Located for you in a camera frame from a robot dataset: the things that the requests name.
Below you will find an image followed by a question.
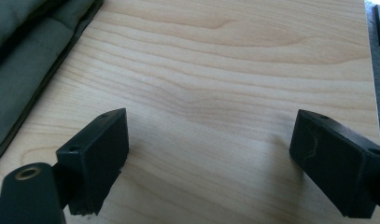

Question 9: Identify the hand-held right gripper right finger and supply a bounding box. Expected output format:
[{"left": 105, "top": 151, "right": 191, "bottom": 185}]
[{"left": 289, "top": 108, "right": 380, "bottom": 219}]

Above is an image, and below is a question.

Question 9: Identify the dark green cloth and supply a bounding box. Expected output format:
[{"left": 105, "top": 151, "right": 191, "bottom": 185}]
[{"left": 0, "top": 0, "right": 106, "bottom": 168}]

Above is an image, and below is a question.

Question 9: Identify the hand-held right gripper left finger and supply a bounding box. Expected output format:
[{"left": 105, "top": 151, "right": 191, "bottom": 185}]
[{"left": 55, "top": 107, "right": 130, "bottom": 217}]

